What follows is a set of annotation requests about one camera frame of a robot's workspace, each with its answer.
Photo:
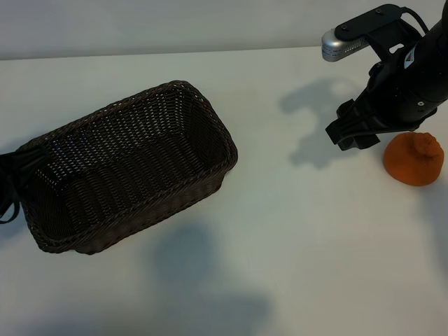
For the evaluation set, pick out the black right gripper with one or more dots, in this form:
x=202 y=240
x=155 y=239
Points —
x=399 y=96

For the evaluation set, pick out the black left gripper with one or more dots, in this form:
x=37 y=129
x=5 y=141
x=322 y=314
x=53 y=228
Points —
x=8 y=175

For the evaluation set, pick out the orange with knobbed top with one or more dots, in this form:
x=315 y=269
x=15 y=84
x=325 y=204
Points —
x=409 y=166

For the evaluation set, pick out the dark brown wicker basket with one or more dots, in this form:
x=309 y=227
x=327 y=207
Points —
x=140 y=175

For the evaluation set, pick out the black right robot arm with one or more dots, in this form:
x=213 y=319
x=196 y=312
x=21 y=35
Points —
x=437 y=52

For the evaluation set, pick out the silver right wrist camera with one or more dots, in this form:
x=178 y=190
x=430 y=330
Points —
x=334 y=45

